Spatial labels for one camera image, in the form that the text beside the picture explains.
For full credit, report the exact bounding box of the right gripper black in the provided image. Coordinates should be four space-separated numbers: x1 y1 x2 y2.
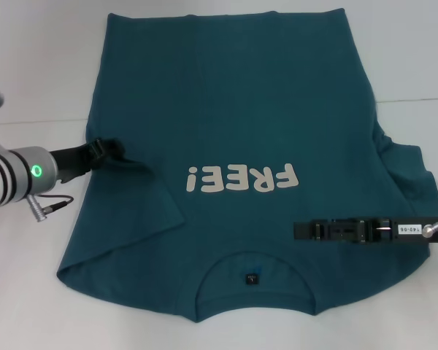
293 214 438 245

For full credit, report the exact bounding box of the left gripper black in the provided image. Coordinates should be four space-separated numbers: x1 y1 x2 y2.
49 137 127 186

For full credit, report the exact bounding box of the teal t-shirt with FREE print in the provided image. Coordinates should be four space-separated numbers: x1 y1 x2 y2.
56 12 438 325

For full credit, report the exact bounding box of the left gripper cable with plug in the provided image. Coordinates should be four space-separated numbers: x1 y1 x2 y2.
24 194 76 222

